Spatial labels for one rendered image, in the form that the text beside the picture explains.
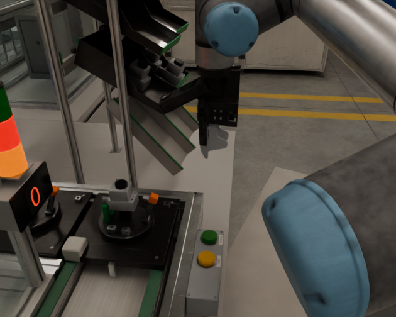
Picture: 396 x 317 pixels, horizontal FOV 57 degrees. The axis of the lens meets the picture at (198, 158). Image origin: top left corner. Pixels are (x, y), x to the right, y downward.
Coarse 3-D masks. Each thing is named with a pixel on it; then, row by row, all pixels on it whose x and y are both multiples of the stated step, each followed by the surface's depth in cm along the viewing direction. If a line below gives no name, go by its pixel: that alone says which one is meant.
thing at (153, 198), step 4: (152, 192) 88; (144, 196) 88; (148, 196) 89; (152, 196) 87; (156, 196) 88; (144, 200) 88; (148, 200) 87; (152, 200) 87; (156, 200) 87; (148, 204) 88; (152, 204) 88; (148, 208) 89; (148, 212) 90; (144, 216) 91; (148, 216) 91
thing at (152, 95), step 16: (96, 32) 100; (80, 48) 95; (96, 48) 94; (112, 48) 107; (128, 48) 105; (80, 64) 98; (96, 64) 96; (112, 64) 95; (128, 64) 108; (112, 80) 97; (128, 80) 96; (160, 80) 107; (144, 96) 97; (160, 96) 104; (160, 112) 98
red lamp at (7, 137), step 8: (8, 120) 58; (0, 128) 57; (8, 128) 58; (16, 128) 60; (0, 136) 57; (8, 136) 58; (16, 136) 60; (0, 144) 58; (8, 144) 59; (16, 144) 60
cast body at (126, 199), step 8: (112, 184) 88; (120, 184) 86; (128, 184) 88; (112, 192) 86; (120, 192) 86; (128, 192) 86; (136, 192) 90; (104, 200) 90; (112, 200) 87; (120, 200) 87; (128, 200) 87; (136, 200) 90; (112, 208) 88; (120, 208) 88; (128, 208) 88
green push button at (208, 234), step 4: (204, 232) 91; (208, 232) 91; (212, 232) 91; (204, 236) 90; (208, 236) 90; (212, 236) 90; (216, 236) 90; (204, 240) 89; (208, 240) 89; (212, 240) 89; (216, 240) 90
